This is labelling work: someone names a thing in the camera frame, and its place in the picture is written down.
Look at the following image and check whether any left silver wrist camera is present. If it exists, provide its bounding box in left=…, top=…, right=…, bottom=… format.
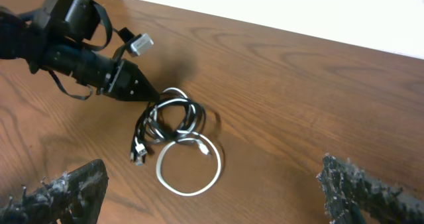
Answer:
left=127, top=33, right=154, bottom=57

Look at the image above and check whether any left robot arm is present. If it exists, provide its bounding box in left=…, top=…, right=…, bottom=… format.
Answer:
left=1, top=0, right=160, bottom=102

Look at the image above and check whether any left camera black cable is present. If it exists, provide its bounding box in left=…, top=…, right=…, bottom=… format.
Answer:
left=48, top=1, right=135, bottom=101

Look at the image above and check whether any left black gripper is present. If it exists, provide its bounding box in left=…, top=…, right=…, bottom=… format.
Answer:
left=41, top=44, right=160, bottom=102

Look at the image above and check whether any black usb cable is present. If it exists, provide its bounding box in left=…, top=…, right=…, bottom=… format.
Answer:
left=129, top=96, right=207, bottom=164

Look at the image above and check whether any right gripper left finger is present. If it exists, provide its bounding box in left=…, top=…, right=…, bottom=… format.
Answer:
left=1, top=159, right=109, bottom=224

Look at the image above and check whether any white usb cable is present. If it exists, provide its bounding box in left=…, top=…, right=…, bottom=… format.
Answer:
left=134, top=87, right=222, bottom=197

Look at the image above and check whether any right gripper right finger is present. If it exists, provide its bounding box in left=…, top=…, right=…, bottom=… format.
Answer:
left=317, top=154, right=423, bottom=224

